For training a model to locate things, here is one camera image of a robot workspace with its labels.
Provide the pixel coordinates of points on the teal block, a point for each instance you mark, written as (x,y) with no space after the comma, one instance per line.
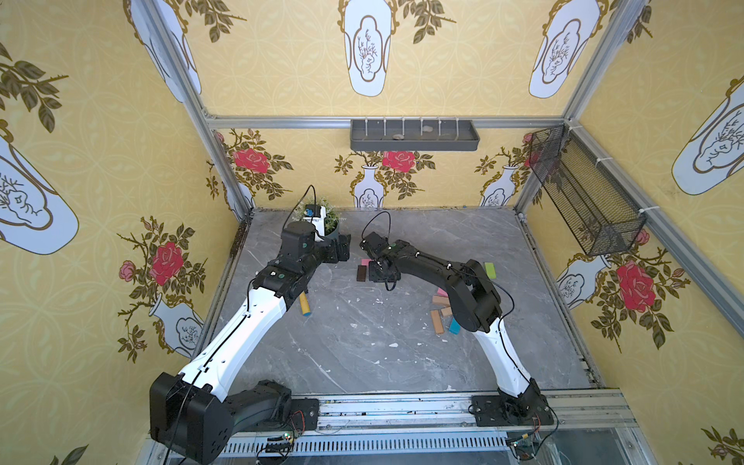
(454,327)

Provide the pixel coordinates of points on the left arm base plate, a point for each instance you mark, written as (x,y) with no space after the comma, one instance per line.
(304,414)

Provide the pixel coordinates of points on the potted green plant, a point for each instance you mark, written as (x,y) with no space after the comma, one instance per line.
(332,221)

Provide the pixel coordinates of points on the yellow toy shovel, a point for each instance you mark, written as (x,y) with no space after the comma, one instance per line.
(304,305)

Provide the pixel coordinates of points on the right circuit board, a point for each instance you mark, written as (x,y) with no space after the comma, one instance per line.
(522,447)

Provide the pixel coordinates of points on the left circuit board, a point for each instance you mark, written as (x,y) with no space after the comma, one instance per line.
(282,445)

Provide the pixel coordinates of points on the black wire mesh basket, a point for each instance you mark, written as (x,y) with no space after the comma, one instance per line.
(601,214)

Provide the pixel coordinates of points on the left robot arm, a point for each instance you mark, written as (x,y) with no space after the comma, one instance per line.
(193,412)

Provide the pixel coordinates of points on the wooden block upper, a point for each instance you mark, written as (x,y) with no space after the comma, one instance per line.
(441,301)

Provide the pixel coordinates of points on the grey wall shelf tray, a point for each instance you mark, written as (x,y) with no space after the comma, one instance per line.
(414,134)

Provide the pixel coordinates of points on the green block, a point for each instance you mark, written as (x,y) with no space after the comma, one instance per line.
(490,270)

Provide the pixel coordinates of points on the circuit board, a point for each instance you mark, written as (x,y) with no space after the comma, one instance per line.
(282,445)
(522,447)

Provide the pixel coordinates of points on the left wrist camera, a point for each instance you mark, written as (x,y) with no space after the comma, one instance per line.
(316,215)

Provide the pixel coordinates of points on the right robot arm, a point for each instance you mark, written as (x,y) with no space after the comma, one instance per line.
(476,307)

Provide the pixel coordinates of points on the wooden block lower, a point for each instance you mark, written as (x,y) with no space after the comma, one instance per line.
(437,322)

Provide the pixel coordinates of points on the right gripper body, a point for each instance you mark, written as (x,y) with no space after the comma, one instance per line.
(381,271)

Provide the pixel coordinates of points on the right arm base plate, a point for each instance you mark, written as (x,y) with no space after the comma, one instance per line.
(494,410)

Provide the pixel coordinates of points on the dark brown block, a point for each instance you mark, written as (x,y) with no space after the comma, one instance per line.
(362,272)

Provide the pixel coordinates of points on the aluminium front rail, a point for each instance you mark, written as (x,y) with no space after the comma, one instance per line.
(594,426)

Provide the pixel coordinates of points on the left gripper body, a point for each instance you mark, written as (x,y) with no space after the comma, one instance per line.
(338,247)

